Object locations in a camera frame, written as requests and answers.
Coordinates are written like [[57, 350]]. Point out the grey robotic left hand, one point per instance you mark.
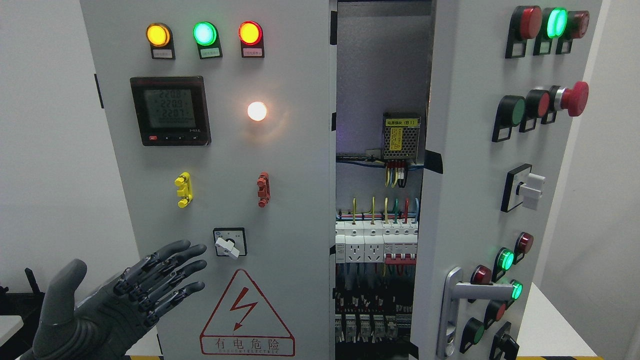
[[106, 324]]

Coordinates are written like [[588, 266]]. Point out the grey cabinet door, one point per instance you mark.
[[288, 241], [493, 64]]

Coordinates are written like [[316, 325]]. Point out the black equipment box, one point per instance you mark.
[[20, 305]]

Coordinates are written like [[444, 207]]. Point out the red electric warning sticker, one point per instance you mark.
[[244, 323]]

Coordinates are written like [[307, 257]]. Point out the yellow terminal connector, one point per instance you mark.
[[184, 189]]

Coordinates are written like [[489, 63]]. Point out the red terminal connector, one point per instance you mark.
[[263, 191]]

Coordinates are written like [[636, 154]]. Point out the black digital power meter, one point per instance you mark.
[[171, 111]]

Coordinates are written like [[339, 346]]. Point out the white glowing indicator lamp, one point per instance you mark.
[[257, 111]]

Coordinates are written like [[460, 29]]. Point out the yellow indicator lamp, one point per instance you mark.
[[161, 40]]

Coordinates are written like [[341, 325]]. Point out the white socket breaker row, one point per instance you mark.
[[378, 242]]

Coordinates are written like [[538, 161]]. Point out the green indicator lamp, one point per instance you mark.
[[207, 39]]

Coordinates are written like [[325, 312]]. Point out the red indicator lamp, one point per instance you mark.
[[252, 42]]

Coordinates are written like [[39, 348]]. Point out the metal mesh power supply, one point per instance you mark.
[[400, 136]]

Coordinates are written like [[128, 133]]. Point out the red emergency stop button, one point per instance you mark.
[[574, 100]]

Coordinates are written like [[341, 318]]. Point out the white rotary selector switch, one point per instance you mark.
[[230, 241]]

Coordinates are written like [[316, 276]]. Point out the silver door handle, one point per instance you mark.
[[451, 336]]

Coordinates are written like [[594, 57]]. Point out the white right door selector switch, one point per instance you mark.
[[522, 187]]

